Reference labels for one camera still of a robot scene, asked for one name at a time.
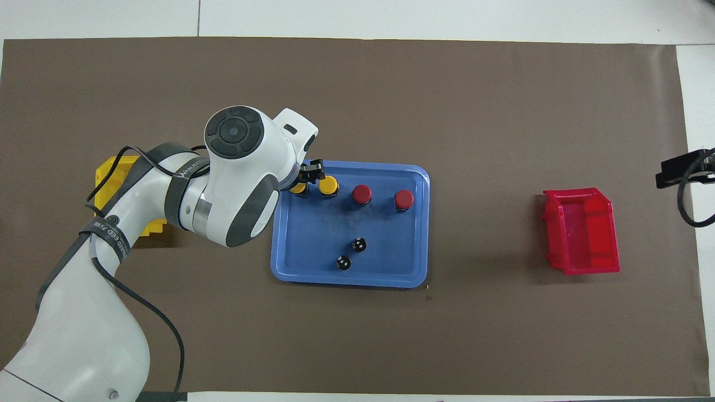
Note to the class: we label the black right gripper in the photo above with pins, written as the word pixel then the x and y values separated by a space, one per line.
pixel 690 163

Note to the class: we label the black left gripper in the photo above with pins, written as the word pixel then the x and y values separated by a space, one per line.
pixel 295 180

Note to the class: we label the yellow push button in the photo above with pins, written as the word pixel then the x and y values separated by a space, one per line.
pixel 299 188
pixel 329 186

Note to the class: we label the red push button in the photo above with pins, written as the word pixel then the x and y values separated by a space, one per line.
pixel 403 199
pixel 362 194

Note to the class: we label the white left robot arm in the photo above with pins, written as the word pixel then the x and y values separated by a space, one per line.
pixel 240 184

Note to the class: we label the blue plastic tray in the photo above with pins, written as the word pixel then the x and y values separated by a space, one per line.
pixel 391 245

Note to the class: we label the black cylinder component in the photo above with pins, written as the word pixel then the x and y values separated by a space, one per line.
pixel 343 262
pixel 360 244

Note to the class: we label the red plastic bin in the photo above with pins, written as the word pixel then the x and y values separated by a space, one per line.
pixel 581 234

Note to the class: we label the brown paper mat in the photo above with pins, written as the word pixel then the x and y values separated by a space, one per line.
pixel 447 100

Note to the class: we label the yellow plastic bin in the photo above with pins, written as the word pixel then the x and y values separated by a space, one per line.
pixel 109 173

